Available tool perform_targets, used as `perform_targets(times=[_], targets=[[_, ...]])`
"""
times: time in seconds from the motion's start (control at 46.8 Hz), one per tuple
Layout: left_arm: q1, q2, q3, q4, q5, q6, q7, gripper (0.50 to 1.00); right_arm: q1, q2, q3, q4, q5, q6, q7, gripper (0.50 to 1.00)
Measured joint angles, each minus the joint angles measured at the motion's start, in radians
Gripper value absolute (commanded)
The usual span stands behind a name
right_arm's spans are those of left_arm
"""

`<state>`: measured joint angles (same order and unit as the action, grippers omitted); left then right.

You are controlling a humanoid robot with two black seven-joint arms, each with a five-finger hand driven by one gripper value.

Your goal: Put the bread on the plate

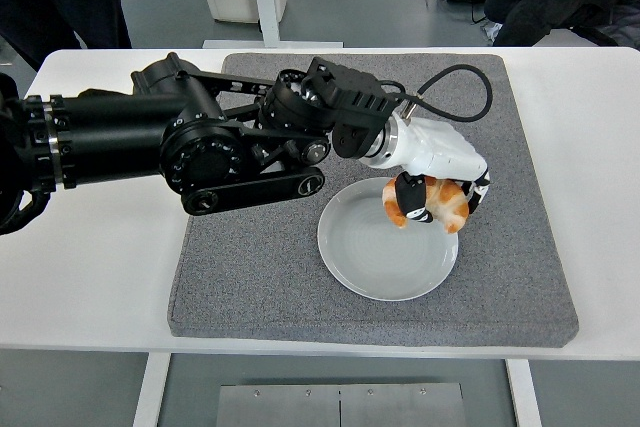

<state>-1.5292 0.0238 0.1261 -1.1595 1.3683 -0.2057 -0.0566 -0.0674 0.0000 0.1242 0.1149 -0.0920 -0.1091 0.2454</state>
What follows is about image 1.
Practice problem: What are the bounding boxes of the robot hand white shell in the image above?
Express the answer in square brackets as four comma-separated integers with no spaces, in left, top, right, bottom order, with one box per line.
[391,115,493,224]

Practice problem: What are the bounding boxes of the croissant bread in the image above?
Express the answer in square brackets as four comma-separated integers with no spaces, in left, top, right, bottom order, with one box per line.
[382,177,471,234]

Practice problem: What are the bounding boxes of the pale grey round plate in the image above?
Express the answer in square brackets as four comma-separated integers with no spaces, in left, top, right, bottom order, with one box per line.
[317,176,460,302]

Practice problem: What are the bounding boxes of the grey metal plate with screws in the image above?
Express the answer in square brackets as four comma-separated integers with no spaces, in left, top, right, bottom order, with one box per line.
[215,382,467,427]

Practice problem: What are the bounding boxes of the grey fabric mat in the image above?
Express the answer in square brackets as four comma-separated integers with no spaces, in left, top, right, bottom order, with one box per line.
[166,52,580,349]

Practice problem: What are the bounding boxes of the white table leg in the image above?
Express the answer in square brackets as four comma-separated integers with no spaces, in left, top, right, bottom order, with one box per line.
[504,359,544,427]
[132,352,172,427]

